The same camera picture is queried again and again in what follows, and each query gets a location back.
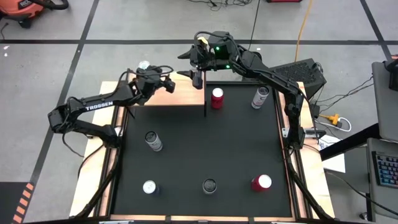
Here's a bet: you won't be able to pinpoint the white Celsius Tropical Vibe can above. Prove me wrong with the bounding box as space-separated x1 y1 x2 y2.
144 130 164 152

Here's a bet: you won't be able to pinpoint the black floor cable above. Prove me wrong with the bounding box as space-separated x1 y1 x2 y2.
248 0 261 51

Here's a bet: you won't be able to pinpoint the red Coca-Cola can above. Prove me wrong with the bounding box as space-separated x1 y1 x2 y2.
210 87 225 110
251 174 273 192

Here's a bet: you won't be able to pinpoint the backlit keyboard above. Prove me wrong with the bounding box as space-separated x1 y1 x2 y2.
371 151 398 190

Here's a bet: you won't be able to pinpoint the grey flat panel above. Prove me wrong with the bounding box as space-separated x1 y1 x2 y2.
371 61 398 142

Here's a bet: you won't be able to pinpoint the black desk beam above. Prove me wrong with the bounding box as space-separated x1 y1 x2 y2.
319 123 381 162

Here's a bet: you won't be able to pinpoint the black aluminium rig frame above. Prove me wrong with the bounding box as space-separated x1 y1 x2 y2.
68 80 336 224

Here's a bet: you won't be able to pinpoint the white Celsius Peach Vibe can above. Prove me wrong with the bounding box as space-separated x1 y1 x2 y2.
251 85 271 110
201 178 218 195

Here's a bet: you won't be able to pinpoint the orange shop vacuum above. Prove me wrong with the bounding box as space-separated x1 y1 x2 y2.
0 0 70 29

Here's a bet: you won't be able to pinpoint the grey desk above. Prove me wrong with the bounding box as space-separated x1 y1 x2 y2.
366 136 398 224

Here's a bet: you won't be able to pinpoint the tangled black cables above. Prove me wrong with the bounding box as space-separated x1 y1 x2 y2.
186 0 253 12

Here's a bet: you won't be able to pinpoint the black orange striped mat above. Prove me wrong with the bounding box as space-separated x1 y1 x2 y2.
0 182 35 224

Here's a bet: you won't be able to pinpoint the yellow power splitter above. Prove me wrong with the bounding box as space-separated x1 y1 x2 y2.
318 113 343 129

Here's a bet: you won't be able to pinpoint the white paper sheet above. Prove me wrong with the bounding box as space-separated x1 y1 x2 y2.
317 134 346 174

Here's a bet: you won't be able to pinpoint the black power adapter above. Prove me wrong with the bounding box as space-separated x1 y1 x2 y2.
309 102 321 119

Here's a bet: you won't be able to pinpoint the black perforated computer case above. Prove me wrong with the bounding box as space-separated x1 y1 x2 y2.
269 58 328 101

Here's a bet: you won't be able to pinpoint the wooden shelf platform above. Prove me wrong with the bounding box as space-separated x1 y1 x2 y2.
124 67 209 119

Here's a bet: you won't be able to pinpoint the yellow hanging cable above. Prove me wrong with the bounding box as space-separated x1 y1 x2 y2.
294 0 313 62

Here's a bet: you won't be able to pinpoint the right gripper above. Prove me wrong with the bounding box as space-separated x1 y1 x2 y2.
177 30 239 90

